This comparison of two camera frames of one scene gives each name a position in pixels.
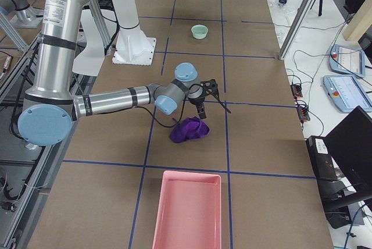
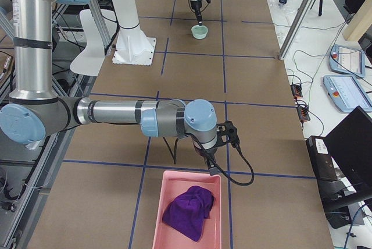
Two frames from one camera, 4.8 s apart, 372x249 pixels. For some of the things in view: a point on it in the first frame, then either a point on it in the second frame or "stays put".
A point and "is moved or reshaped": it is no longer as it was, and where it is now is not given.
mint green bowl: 199,31 stays put
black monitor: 350,142 stays put
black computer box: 321,157 stays put
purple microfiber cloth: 189,129 is moved or reshaped
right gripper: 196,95 to 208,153
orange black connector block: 296,91 stays put
